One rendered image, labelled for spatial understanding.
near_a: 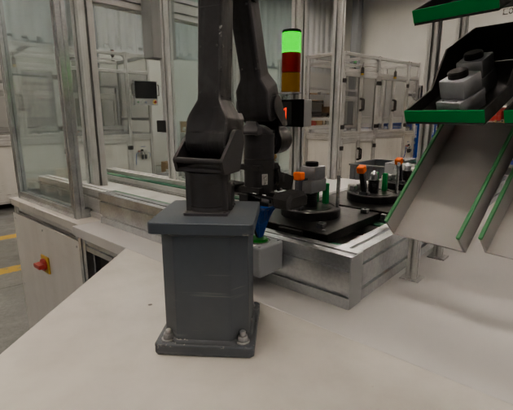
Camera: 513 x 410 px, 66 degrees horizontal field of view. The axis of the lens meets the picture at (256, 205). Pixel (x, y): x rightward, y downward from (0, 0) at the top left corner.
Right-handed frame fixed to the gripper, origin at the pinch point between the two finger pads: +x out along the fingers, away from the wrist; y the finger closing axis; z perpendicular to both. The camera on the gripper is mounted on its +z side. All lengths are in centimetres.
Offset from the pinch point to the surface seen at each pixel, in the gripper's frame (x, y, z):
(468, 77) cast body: -25.6, -31.3, 13.1
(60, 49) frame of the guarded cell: -39, 80, 1
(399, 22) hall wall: -262, 453, 1148
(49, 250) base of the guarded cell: 29, 101, -3
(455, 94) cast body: -23.2, -29.7, 13.0
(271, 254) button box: 6.0, -3.6, -0.7
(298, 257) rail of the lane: 7.0, -7.0, 3.4
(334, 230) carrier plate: 3.2, -9.5, 12.4
